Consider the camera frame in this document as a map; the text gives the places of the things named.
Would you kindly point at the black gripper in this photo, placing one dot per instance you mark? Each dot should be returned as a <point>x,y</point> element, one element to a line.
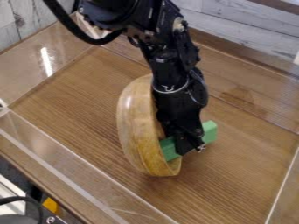
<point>179,115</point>

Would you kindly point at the green rectangular block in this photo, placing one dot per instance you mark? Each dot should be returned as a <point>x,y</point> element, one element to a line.
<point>167,143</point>

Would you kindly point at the brown wooden bowl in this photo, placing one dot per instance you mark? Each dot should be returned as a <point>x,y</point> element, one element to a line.
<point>140,132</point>

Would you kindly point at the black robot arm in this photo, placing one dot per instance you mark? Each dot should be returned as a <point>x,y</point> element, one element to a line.
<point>156,29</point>

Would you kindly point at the yellow and black device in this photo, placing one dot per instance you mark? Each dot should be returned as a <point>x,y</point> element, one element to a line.
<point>44,215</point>

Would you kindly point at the clear acrylic front wall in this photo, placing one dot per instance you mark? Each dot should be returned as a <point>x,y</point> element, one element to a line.
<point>93,197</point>

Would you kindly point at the clear acrylic corner bracket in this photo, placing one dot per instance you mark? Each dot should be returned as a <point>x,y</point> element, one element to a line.
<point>91,30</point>

